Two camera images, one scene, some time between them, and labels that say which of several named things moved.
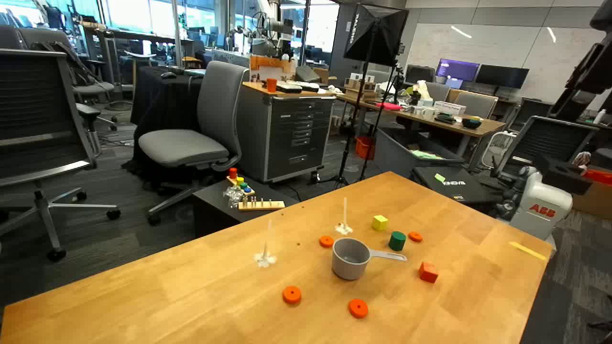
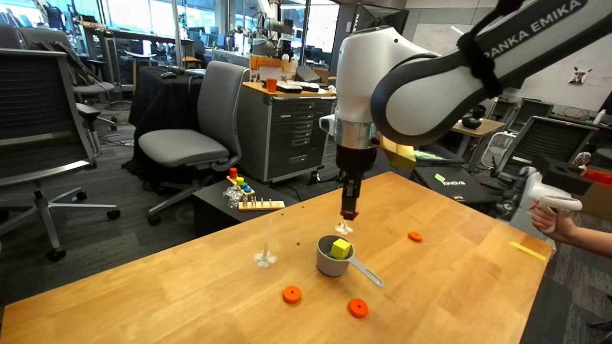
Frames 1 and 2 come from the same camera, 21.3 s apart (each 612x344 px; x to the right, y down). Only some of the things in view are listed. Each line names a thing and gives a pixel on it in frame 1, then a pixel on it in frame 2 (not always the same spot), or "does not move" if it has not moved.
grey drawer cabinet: [282, 132] does not move
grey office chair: [199, 155] does not move
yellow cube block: [379, 222] -> [341, 249]
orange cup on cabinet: [272, 85] does not move
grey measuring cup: [351, 259] -> [333, 257]
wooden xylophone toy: [261, 205] does not move
